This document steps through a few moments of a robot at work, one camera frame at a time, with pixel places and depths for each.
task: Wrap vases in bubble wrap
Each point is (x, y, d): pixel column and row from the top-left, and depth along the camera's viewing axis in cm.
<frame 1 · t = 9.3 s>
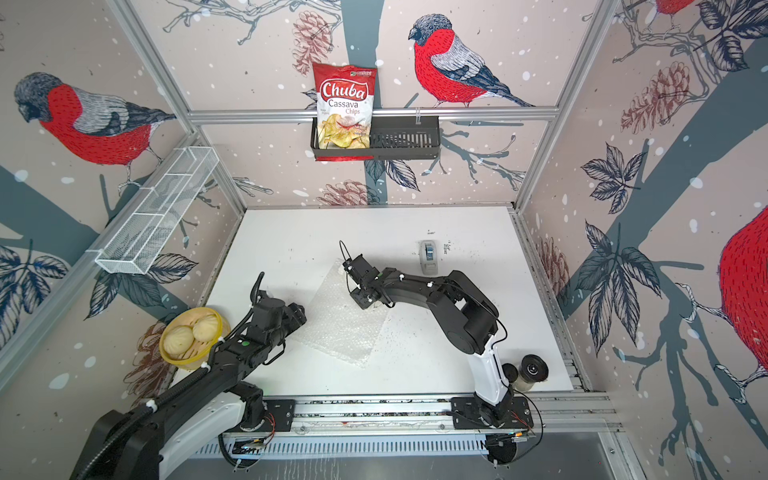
left hand: (301, 306, 88), fingers open
right hand: (365, 287, 96), fingers open
clear bubble wrap sheet: (336, 325, 92), on the table
pale steamed bun right: (205, 328, 85), point 6 cm above the table

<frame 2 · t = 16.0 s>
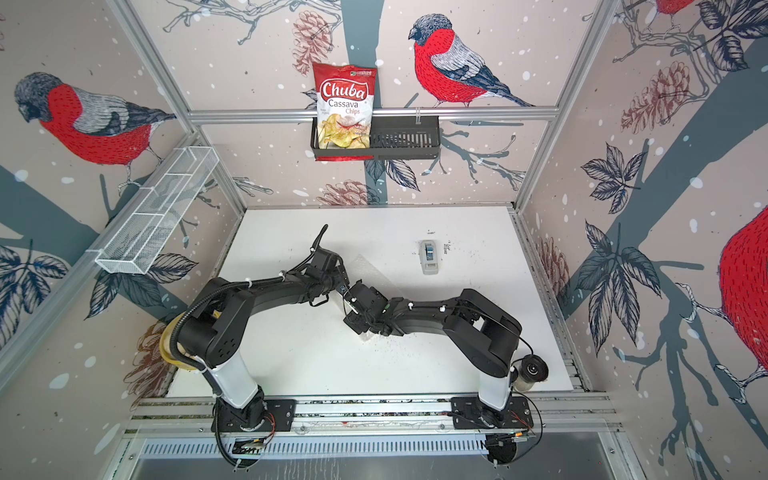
left hand: (342, 271, 98), fingers open
right hand: (359, 304, 90), fingers open
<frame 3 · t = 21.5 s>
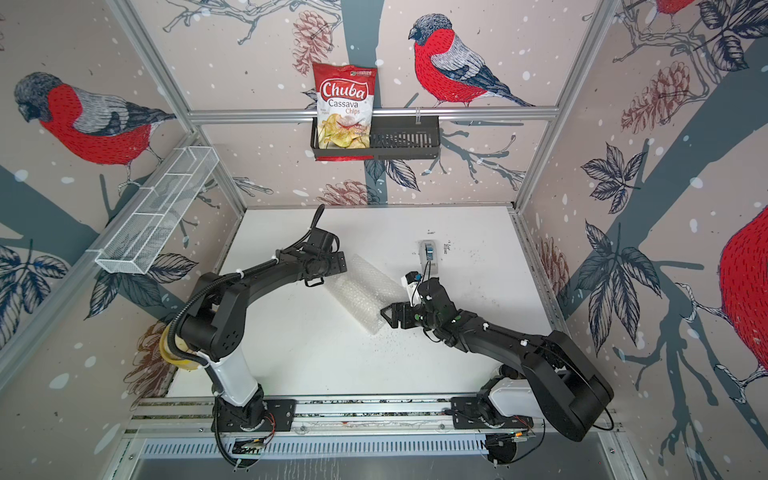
left hand: (338, 259, 97), fingers open
right hand: (390, 310, 85), fingers open
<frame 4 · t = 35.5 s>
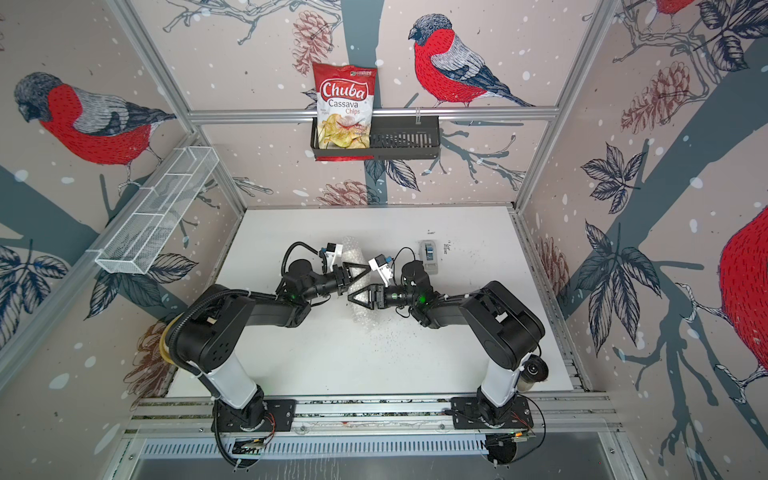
left hand: (372, 270, 81), fingers open
right hand: (354, 299, 81), fingers open
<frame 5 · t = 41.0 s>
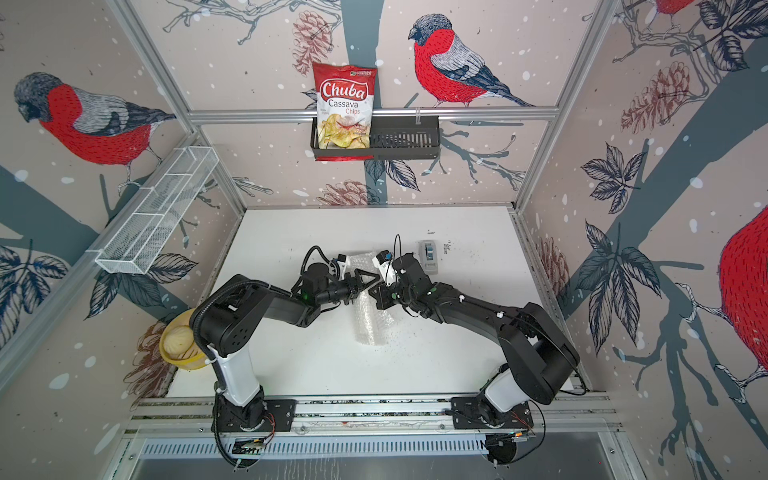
left hand: (380, 280, 87), fingers open
right hand: (368, 290, 84), fingers closed
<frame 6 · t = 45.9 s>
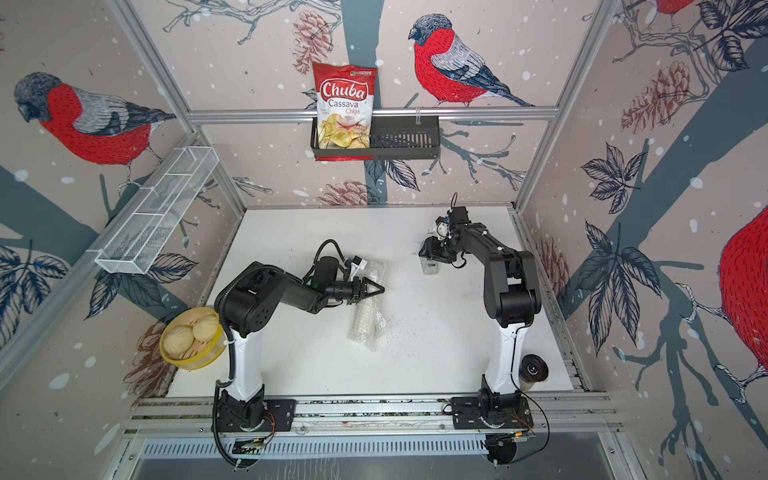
left hand: (384, 290, 91), fingers open
right hand: (425, 252, 101), fingers open
